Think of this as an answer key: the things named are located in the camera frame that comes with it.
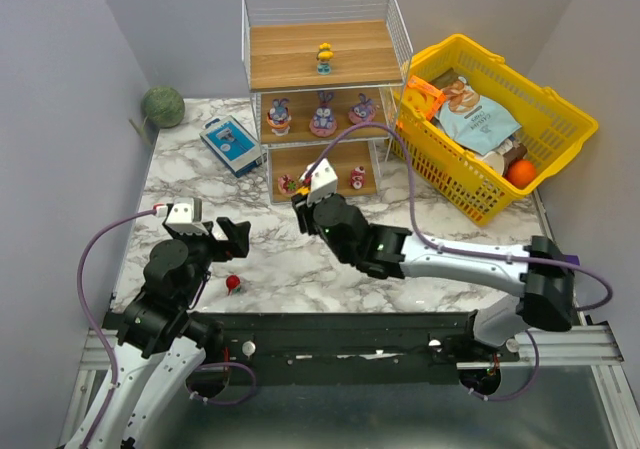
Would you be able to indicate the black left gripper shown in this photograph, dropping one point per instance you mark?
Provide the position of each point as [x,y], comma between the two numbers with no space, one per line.
[217,242]

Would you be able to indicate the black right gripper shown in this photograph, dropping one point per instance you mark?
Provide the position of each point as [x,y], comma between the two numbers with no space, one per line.
[302,211]

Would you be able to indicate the pink bear strawberry tart toy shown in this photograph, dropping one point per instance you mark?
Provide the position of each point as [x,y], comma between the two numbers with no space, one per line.
[287,185]

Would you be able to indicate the red ball toy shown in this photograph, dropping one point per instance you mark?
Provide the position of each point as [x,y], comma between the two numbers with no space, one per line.
[233,284]

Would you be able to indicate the purple bunny pink donut toy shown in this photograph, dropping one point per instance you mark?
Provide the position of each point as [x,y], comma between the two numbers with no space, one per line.
[323,123]

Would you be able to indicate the purple bunny orange ring toy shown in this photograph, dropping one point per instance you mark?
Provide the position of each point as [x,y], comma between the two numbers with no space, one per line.
[278,117]

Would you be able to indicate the purple unicorn pink donut toy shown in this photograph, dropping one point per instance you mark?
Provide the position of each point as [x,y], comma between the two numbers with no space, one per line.
[364,111]

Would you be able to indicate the small yellow blue toy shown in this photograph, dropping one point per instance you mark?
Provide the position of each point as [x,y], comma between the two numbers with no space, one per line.
[323,58]

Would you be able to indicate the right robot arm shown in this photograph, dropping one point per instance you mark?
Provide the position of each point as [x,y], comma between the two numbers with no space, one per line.
[535,278]

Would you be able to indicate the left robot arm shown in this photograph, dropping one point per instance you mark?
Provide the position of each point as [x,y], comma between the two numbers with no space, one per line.
[159,343]

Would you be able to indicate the blue razor box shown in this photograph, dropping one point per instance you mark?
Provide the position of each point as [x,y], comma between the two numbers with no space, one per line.
[232,144]

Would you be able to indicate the yellow plastic basket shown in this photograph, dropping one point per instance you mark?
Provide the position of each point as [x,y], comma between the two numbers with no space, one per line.
[553,131]

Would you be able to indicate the green yarn ball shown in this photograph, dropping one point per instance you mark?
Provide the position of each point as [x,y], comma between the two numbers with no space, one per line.
[163,106]

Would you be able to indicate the orange snack packet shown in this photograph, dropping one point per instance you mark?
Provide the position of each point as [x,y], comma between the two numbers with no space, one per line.
[422,98]

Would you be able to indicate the light blue snack bag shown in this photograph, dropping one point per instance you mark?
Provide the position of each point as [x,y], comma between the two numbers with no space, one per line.
[471,119]

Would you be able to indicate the orange fruit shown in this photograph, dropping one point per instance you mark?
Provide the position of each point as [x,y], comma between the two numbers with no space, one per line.
[521,173]

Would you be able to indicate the purple box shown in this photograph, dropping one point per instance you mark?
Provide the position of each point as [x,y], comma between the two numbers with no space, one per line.
[574,259]

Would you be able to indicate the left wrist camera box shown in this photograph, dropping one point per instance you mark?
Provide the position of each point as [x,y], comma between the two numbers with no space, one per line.
[185,217]

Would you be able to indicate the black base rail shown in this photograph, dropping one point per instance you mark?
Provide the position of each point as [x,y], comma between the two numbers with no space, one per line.
[283,349]

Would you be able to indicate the white wire wooden shelf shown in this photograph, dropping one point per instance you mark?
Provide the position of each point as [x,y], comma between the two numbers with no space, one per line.
[372,53]

